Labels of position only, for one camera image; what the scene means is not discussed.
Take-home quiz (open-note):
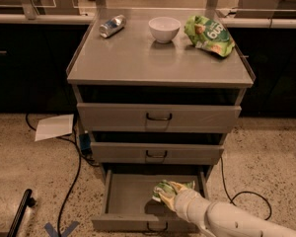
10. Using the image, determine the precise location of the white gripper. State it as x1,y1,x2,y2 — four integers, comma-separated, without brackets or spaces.
160,182,210,226

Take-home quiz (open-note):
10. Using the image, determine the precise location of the small green jalapeno chip bag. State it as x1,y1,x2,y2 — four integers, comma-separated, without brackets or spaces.
152,180,195,202

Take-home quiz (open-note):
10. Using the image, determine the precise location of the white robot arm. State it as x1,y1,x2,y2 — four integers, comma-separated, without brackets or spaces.
153,180,296,237

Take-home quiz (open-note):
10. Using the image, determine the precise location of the bottom grey drawer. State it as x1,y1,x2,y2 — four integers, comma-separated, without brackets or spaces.
92,165,208,233

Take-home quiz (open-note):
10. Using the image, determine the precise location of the grey drawer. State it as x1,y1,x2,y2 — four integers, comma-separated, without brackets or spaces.
92,165,208,233
91,142,224,165
77,103,241,133

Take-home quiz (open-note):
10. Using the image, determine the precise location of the middle grey drawer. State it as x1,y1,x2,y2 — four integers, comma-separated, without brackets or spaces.
91,142,224,165

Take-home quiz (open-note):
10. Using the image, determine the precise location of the grey metal drawer cabinet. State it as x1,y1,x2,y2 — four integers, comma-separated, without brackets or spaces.
68,9,254,173

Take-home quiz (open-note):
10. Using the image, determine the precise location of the top grey drawer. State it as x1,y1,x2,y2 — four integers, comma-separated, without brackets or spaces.
77,103,241,133

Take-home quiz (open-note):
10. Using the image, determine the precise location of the large green chip bag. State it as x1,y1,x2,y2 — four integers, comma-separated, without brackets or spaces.
185,15,235,57

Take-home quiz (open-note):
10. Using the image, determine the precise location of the long background counter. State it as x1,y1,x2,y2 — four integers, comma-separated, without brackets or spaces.
0,14,296,29

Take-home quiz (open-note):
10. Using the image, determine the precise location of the blue power adapter box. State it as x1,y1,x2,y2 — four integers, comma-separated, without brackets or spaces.
79,133,92,155

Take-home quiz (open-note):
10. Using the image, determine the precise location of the blue tape cross marker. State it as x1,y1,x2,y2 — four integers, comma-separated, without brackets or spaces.
43,220,81,237

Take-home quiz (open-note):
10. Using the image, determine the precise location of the white paper sheet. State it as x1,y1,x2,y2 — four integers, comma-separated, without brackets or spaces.
35,115,74,141

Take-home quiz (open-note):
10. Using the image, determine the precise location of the black bar lower left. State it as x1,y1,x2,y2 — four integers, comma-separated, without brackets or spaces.
7,189,36,237

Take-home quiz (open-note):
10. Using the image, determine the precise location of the white ceramic bowl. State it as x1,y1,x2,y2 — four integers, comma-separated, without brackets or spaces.
148,17,181,43

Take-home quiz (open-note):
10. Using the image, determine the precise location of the black cable right floor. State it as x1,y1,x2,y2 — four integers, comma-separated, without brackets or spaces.
219,156,273,221

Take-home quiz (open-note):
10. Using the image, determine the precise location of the black cable floor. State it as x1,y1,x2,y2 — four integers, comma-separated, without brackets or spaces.
219,156,273,221
25,113,100,237

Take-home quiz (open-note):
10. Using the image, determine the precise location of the black cable left floor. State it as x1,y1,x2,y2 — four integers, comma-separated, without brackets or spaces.
25,113,100,237

